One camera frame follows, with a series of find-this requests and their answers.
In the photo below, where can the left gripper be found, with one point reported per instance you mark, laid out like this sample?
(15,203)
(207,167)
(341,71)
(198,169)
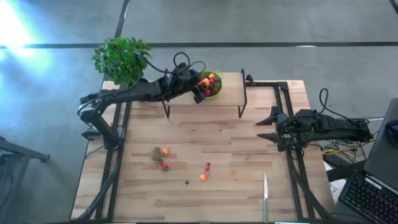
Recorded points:
(185,79)

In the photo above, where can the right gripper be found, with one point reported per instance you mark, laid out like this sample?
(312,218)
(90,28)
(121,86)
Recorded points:
(286,130)

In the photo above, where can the large dark red plum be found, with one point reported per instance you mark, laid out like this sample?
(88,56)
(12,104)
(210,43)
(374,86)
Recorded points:
(207,92)

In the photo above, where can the large yellow-red peach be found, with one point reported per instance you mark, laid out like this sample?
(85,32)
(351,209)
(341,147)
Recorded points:
(211,76)

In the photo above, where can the small orange fruit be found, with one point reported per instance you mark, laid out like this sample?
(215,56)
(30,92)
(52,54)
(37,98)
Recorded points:
(165,151)
(203,177)

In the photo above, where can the orange-red strawberry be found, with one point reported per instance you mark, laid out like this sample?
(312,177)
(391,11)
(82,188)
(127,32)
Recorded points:
(207,168)

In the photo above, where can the brown-green kiwi fruit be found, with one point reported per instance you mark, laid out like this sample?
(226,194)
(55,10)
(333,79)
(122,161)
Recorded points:
(156,153)

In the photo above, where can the red strawberry green leaves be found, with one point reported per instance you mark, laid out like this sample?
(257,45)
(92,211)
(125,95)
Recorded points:
(163,165)

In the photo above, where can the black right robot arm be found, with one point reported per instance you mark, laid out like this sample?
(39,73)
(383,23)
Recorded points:
(335,129)

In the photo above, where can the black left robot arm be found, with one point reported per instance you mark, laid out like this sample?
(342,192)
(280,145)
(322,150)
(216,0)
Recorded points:
(140,90)

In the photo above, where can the green colander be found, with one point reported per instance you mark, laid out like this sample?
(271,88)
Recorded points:
(219,89)

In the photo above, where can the wooden shelf riser black legs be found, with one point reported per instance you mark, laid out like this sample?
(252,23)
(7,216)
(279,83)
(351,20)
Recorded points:
(230,90)

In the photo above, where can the green potted plant black pot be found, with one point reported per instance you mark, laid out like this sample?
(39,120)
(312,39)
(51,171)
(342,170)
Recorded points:
(122,59)

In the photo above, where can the white paper sheet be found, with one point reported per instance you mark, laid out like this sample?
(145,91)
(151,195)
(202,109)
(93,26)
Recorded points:
(334,183)

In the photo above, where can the grey laptop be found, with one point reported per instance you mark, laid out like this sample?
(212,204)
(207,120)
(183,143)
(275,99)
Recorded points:
(382,149)

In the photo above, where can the backlit black keyboard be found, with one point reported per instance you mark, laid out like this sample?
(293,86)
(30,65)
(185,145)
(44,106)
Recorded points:
(363,196)

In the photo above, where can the dark side table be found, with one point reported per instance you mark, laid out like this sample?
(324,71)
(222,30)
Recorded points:
(18,149)

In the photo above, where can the black metal rig frame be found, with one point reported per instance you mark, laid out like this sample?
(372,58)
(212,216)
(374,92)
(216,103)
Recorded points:
(283,85)

